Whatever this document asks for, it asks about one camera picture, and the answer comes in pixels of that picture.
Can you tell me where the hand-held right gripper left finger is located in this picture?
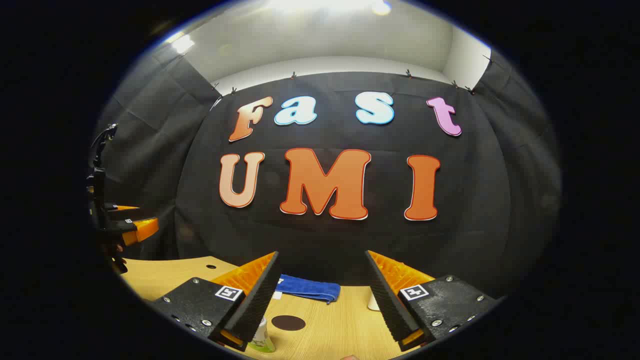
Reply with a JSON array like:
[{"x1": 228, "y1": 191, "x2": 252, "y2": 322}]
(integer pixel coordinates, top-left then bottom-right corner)
[{"x1": 150, "y1": 251, "x2": 281, "y2": 352}]

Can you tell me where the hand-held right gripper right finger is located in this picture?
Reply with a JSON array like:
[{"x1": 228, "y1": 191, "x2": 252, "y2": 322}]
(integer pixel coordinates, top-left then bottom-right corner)
[{"x1": 365, "y1": 250, "x2": 501, "y2": 352}]

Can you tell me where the brown round coaster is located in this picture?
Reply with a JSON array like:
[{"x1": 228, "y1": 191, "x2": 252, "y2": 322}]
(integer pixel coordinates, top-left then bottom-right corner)
[{"x1": 271, "y1": 315, "x2": 306, "y2": 332}]

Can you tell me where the clear water bottle green label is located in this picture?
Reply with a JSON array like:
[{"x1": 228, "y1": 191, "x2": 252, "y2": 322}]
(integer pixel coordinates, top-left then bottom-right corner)
[{"x1": 247, "y1": 316, "x2": 277, "y2": 353}]

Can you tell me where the blue towel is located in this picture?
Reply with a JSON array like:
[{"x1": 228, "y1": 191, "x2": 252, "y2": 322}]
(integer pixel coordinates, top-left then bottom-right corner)
[{"x1": 274, "y1": 274, "x2": 342, "y2": 305}]

